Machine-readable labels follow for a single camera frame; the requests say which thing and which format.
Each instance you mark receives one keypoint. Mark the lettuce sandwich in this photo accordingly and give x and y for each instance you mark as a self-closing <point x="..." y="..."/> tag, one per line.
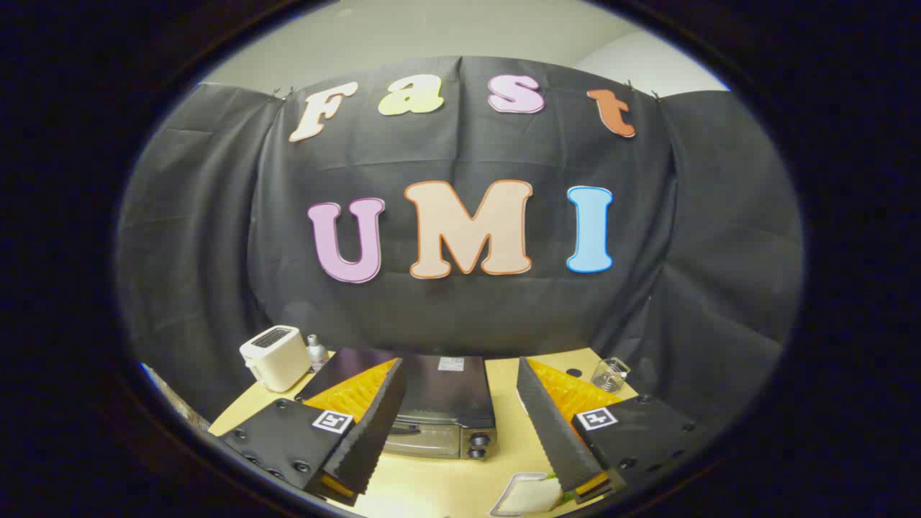
<point x="536" y="495"/>

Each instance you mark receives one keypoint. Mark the silver drink bottle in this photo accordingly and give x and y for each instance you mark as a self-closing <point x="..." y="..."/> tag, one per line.
<point x="316" y="352"/>

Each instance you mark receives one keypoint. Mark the white pop-up toaster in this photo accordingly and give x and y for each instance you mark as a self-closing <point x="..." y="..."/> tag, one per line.
<point x="277" y="360"/>

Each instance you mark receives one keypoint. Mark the black backdrop cloth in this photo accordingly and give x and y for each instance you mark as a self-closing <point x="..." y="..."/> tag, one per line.
<point x="216" y="216"/>

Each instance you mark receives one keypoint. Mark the black toaster oven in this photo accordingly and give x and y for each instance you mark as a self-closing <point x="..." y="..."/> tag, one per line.
<point x="446" y="392"/>

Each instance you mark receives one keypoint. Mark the white rectangular dish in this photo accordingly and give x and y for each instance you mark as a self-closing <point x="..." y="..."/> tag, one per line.
<point x="504" y="503"/>

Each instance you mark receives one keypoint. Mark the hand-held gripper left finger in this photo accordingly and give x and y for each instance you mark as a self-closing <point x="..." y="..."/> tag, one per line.
<point x="378" y="417"/>

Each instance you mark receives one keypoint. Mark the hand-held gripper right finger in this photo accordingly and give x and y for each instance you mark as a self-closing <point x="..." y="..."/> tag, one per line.
<point x="550" y="424"/>

